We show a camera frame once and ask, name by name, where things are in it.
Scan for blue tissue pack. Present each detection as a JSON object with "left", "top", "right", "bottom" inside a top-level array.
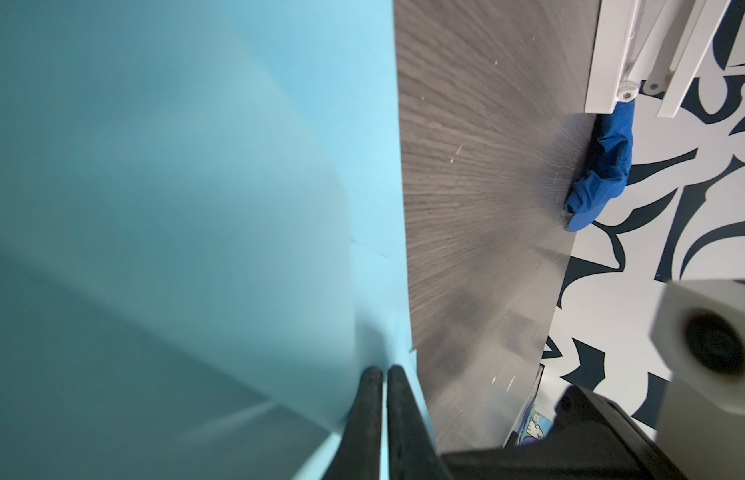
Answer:
[{"left": 516, "top": 406, "right": 554, "bottom": 445}]

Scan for blue cloth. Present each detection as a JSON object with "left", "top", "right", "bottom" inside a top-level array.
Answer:
[{"left": 565, "top": 101, "right": 636, "bottom": 232}]

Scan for white rectangular box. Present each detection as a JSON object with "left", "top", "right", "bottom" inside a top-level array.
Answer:
[{"left": 585, "top": 0, "right": 731, "bottom": 118}]

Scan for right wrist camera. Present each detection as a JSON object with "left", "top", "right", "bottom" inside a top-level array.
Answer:
[{"left": 651, "top": 279, "right": 745, "bottom": 479}]

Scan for light blue paper sheet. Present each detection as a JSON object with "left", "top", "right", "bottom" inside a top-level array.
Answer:
[{"left": 0, "top": 1, "right": 417, "bottom": 479}]

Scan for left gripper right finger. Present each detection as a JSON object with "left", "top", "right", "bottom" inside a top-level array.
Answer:
[{"left": 387, "top": 365, "right": 451, "bottom": 480}]

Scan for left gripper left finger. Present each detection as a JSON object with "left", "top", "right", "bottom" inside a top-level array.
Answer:
[{"left": 322, "top": 367, "right": 384, "bottom": 480}]

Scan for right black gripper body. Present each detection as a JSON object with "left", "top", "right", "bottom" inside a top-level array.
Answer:
[{"left": 442, "top": 386, "right": 686, "bottom": 479}]

